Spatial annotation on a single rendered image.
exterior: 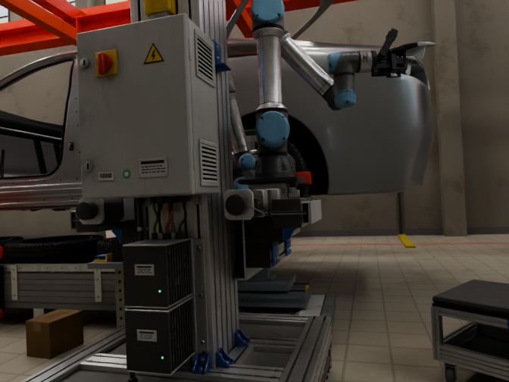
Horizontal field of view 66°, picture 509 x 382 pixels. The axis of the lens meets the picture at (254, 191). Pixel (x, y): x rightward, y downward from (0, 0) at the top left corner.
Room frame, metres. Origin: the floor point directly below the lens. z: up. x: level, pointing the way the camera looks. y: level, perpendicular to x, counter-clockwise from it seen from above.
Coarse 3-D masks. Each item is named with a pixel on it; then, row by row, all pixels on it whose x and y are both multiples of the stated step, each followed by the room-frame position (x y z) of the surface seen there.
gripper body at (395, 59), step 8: (376, 56) 1.36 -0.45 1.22; (392, 56) 1.36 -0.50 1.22; (400, 56) 1.36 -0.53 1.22; (376, 64) 1.38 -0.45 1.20; (384, 64) 1.37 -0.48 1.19; (392, 64) 1.35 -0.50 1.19; (400, 64) 1.36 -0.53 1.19; (376, 72) 1.37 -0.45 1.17; (384, 72) 1.39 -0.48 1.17; (392, 72) 1.39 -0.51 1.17; (400, 72) 1.42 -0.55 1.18
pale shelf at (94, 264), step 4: (88, 264) 2.01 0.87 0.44; (92, 264) 2.01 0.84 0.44; (96, 264) 2.00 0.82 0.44; (100, 264) 2.00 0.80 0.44; (104, 264) 1.99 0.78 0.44; (108, 264) 1.99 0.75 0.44; (112, 264) 1.98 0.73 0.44; (116, 264) 1.98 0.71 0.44; (120, 264) 1.97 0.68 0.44; (88, 268) 2.02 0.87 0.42; (92, 268) 2.01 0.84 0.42; (96, 268) 2.00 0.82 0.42; (100, 268) 2.00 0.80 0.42; (104, 268) 1.99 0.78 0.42; (108, 268) 1.99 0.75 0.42; (112, 268) 1.98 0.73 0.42; (116, 268) 1.98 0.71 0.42; (120, 268) 1.97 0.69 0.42
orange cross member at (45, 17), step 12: (0, 0) 3.47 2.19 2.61; (12, 0) 3.55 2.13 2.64; (24, 0) 3.69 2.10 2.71; (24, 12) 3.71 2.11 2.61; (36, 12) 3.83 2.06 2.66; (48, 12) 3.99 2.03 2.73; (36, 24) 3.96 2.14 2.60; (48, 24) 3.98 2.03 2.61; (60, 24) 4.14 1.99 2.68; (60, 36) 4.27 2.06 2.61; (72, 36) 4.32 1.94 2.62
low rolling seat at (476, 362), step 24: (456, 288) 1.62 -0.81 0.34; (480, 288) 1.60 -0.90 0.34; (504, 288) 1.58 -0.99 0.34; (432, 312) 1.52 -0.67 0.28; (456, 312) 1.45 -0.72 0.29; (480, 312) 1.39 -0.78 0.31; (504, 312) 1.33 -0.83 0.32; (432, 336) 1.52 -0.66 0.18; (456, 336) 1.60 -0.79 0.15; (480, 336) 1.71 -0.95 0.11; (504, 336) 1.66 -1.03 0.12; (456, 360) 1.46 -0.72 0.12; (480, 360) 1.40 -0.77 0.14; (504, 360) 1.35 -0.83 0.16
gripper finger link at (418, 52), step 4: (420, 44) 1.32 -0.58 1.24; (424, 44) 1.32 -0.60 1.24; (428, 44) 1.32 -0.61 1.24; (432, 44) 1.31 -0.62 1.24; (416, 48) 1.33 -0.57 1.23; (420, 48) 1.33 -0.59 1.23; (424, 48) 1.32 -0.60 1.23; (408, 52) 1.35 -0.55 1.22; (412, 52) 1.34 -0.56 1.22; (416, 52) 1.34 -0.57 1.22; (420, 52) 1.33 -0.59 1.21; (408, 56) 1.35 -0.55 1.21; (416, 56) 1.33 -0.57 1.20; (420, 56) 1.33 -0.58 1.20
